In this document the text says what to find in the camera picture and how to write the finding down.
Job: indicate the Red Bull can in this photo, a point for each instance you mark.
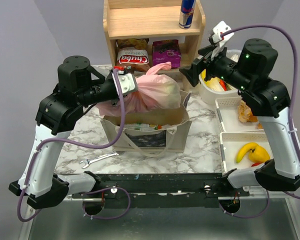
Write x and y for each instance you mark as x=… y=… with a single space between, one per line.
x=186 y=13

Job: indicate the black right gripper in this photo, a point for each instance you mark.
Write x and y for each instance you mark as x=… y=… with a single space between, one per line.
x=211 y=54

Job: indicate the yellow bell pepper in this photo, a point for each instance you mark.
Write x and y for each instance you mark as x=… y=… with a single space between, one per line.
x=258 y=154

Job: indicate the white vegetable basket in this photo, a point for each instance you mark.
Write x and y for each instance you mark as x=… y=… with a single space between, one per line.
x=209 y=96

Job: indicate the pink plastic grocery bag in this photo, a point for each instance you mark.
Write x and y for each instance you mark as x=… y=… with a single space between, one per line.
x=155 y=91

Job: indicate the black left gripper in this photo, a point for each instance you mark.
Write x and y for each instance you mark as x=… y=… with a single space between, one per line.
x=111 y=77

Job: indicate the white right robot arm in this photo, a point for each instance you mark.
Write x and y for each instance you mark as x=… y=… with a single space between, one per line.
x=268 y=100

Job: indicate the white tray with bread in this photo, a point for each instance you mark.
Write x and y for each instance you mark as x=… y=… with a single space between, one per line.
x=226 y=110

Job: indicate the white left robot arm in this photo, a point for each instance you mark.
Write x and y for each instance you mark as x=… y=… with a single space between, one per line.
x=79 y=86

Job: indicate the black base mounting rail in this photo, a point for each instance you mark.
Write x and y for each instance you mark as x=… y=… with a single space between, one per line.
x=167 y=190

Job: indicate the wooden shelf unit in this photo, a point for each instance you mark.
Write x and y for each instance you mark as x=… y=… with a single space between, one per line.
x=154 y=20

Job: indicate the yellow banana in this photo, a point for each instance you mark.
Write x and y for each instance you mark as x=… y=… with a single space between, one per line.
x=245 y=149

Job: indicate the canvas tote bag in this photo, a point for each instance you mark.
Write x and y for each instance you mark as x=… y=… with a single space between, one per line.
x=156 y=132

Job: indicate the silver open-end wrench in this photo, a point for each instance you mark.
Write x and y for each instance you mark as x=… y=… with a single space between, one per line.
x=87 y=162

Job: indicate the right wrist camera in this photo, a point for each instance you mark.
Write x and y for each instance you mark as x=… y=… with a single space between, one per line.
x=216 y=38

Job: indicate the yellow napa cabbage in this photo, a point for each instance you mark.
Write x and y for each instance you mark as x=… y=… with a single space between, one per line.
x=213 y=83

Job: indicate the orange carrot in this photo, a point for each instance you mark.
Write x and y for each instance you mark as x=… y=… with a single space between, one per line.
x=223 y=84

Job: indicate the Chuba cassava chips bag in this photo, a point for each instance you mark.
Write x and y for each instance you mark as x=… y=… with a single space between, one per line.
x=133 y=55

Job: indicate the white tray with fruit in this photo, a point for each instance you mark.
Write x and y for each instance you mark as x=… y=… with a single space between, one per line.
x=230 y=144

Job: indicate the purple snack bag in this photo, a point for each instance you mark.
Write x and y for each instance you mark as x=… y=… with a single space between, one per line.
x=166 y=51

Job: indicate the green white food packet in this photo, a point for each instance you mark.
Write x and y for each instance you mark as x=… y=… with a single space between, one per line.
x=144 y=127

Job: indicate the large bread roll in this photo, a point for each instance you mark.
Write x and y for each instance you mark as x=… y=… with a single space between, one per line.
x=245 y=114

